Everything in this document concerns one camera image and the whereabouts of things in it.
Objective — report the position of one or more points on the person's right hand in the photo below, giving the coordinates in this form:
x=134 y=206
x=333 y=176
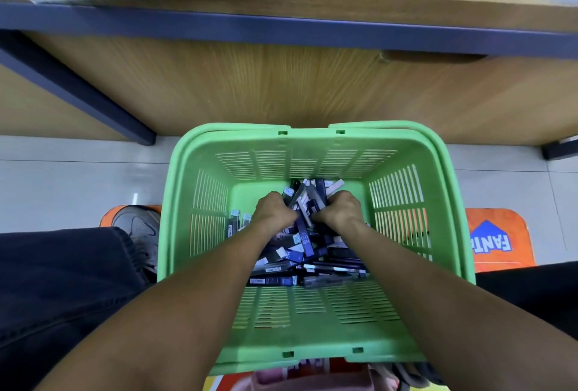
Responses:
x=341 y=213

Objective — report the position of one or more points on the pink plastic stool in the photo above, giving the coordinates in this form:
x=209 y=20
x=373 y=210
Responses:
x=307 y=379

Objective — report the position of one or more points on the green plastic basket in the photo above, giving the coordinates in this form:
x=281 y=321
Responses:
x=199 y=196

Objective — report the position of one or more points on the grey sneaker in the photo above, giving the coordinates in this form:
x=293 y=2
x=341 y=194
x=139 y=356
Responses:
x=417 y=375
x=137 y=233

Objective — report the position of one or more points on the pile of lead cases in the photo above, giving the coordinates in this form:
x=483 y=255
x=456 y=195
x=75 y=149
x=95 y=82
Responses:
x=316 y=264

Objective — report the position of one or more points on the colourful printed mat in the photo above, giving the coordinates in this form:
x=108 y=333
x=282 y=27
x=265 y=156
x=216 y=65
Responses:
x=501 y=237

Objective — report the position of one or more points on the person's left hand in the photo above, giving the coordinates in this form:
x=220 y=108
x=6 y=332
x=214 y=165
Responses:
x=274 y=215

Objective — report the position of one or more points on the person's left forearm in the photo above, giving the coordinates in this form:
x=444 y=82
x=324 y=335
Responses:
x=162 y=323

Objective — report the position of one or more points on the person's right forearm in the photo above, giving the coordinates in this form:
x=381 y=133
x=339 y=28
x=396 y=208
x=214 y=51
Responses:
x=461 y=314

